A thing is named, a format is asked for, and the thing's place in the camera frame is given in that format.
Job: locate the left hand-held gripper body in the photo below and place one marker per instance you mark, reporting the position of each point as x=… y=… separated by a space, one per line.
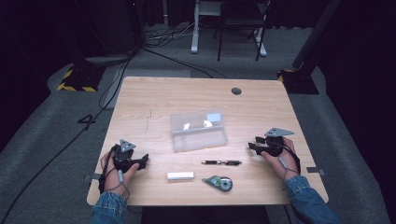
x=124 y=157

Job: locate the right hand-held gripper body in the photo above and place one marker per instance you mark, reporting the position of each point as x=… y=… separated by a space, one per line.
x=274 y=146

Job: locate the black pen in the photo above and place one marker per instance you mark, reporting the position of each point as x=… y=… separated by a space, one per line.
x=221 y=162

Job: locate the white eraser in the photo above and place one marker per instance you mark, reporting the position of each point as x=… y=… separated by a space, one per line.
x=180 y=176

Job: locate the correction tape dispenser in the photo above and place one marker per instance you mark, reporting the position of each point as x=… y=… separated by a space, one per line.
x=222 y=183

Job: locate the clear plastic pencil box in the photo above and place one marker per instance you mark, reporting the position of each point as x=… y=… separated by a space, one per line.
x=199 y=140

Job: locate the person's right hand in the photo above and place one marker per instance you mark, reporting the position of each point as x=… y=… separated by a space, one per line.
x=289 y=161

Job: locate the person's left hand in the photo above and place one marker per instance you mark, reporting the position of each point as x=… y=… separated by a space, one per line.
x=112 y=180

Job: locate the black yellow striped stand base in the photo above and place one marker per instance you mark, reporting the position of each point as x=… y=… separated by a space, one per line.
x=81 y=79
x=297 y=82

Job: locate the dark slanted stand pole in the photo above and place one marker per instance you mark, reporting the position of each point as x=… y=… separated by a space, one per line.
x=314 y=34

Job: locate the black chair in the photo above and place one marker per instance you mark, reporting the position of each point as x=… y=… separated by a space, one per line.
x=239 y=18

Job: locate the dark equipment cabinet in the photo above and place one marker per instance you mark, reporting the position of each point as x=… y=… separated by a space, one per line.
x=109 y=28

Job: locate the white desk frame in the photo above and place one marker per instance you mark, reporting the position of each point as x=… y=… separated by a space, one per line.
x=195 y=37

